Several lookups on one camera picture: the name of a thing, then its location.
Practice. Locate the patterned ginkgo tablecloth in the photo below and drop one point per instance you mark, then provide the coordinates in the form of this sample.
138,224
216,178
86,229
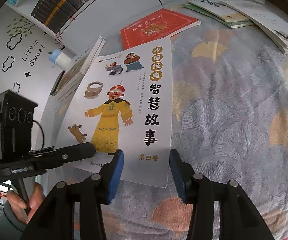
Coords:
230,121

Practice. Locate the person left hand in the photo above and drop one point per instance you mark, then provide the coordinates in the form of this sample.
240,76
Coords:
22,211

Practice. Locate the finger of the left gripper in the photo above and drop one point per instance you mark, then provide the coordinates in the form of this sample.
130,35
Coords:
50,157

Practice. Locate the white back-cover book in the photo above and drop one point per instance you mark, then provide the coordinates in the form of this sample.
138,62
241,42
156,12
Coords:
269,22

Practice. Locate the white cup blue lid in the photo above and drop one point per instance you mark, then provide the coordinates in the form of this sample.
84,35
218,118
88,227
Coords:
59,59

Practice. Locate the grey lady mythology book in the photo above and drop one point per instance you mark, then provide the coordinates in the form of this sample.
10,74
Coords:
219,9

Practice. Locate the grey quilted sleeve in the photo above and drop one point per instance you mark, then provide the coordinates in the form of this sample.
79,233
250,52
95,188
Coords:
10,227

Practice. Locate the white emperor wisdom book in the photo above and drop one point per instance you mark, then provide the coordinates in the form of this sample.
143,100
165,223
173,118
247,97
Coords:
124,102

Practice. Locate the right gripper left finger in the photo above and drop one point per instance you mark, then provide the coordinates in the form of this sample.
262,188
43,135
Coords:
54,219

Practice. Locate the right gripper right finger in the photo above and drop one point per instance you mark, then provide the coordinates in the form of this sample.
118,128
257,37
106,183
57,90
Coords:
239,218

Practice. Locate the green fables book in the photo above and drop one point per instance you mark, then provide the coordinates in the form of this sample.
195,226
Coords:
231,25

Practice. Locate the red puppet adventure book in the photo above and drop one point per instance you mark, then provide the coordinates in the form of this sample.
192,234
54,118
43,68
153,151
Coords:
160,24

